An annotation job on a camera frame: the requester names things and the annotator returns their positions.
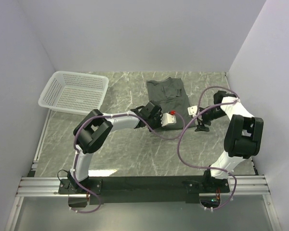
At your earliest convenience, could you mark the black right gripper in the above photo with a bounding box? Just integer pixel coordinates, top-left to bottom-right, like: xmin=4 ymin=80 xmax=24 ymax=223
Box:
xmin=195 ymin=107 xmax=226 ymax=132

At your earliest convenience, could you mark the dark grey t shirt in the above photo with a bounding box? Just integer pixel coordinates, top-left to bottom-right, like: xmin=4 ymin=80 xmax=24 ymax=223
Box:
xmin=146 ymin=77 xmax=191 ymax=130

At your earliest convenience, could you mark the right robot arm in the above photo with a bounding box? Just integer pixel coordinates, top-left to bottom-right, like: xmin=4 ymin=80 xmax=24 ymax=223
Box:
xmin=189 ymin=90 xmax=264 ymax=192

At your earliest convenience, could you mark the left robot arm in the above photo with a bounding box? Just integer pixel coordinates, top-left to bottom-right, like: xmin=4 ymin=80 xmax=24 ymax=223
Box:
xmin=68 ymin=101 xmax=162 ymax=193

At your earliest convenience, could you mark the black base beam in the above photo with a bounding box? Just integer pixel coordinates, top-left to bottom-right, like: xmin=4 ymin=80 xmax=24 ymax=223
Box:
xmin=58 ymin=176 xmax=232 ymax=207

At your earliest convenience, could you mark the white plastic basket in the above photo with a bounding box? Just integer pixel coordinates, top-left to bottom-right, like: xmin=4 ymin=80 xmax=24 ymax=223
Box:
xmin=38 ymin=71 xmax=109 ymax=116

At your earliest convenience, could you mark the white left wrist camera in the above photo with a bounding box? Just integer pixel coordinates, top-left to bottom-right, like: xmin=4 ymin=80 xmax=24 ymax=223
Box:
xmin=161 ymin=111 xmax=176 ymax=127

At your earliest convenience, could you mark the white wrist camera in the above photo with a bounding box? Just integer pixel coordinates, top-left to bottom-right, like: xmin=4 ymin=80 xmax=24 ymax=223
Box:
xmin=161 ymin=111 xmax=176 ymax=127
xmin=187 ymin=105 xmax=198 ymax=117

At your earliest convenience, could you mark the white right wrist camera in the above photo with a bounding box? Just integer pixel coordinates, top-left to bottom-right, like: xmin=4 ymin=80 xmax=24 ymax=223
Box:
xmin=187 ymin=105 xmax=198 ymax=117

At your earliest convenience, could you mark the aluminium rail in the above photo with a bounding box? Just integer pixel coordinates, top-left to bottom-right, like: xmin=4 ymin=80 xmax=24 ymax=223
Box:
xmin=16 ymin=175 xmax=270 ymax=197

